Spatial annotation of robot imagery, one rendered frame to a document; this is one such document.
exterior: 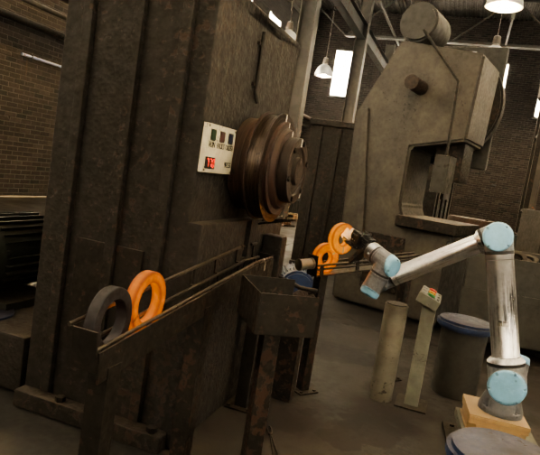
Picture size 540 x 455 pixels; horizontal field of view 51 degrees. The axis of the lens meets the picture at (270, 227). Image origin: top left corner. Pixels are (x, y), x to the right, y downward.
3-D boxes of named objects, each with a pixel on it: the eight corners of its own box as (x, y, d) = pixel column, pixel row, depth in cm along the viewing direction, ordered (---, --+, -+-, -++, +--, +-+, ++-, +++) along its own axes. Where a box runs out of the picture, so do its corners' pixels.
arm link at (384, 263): (382, 277, 248) (394, 257, 246) (364, 263, 257) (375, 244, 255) (395, 280, 254) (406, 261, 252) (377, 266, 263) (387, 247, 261)
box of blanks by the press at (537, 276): (449, 351, 410) (469, 246, 402) (425, 321, 492) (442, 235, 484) (593, 376, 404) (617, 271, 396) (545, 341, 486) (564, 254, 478)
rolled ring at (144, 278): (153, 338, 171) (144, 336, 172) (172, 281, 176) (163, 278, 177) (124, 328, 154) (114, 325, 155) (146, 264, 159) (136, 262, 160)
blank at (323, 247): (317, 277, 289) (321, 279, 286) (307, 253, 282) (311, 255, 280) (338, 261, 295) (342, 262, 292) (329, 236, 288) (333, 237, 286)
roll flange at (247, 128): (214, 217, 230) (230, 100, 225) (255, 214, 274) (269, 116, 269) (237, 221, 227) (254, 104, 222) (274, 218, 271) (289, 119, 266)
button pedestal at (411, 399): (393, 407, 289) (414, 291, 283) (398, 392, 312) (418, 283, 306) (424, 416, 284) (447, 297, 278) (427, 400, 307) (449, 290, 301)
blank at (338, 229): (329, 223, 274) (333, 224, 271) (351, 221, 283) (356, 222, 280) (326, 254, 276) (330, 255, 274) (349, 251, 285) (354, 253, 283)
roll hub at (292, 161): (271, 201, 232) (282, 134, 229) (291, 201, 258) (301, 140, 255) (283, 204, 230) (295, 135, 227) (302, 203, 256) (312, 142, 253)
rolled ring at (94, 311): (135, 279, 154) (124, 276, 155) (95, 299, 137) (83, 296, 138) (131, 341, 158) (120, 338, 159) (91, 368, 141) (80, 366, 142)
